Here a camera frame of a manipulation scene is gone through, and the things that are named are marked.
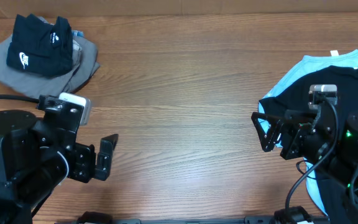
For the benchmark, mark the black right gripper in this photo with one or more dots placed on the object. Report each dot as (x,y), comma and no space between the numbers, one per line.
(299,132)

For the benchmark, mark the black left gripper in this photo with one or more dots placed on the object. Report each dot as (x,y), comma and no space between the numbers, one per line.
(85,156)

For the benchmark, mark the black t-shirt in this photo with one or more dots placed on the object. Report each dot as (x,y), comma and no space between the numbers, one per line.
(296,97)
(41,48)

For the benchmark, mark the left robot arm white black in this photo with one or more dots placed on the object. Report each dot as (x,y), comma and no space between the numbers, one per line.
(37,154)

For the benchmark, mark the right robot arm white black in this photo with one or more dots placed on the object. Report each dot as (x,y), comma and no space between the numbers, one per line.
(340,163)

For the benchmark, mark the folded grey trousers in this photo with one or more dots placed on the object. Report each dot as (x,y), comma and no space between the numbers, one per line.
(33,85)

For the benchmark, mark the light blue t-shirt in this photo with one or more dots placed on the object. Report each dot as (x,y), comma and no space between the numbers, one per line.
(310,64)

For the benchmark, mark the black t-shirt in pile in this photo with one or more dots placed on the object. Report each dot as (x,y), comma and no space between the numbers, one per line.
(296,97)

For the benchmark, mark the folded blue white cloth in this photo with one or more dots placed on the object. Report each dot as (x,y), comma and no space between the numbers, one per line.
(77,33)

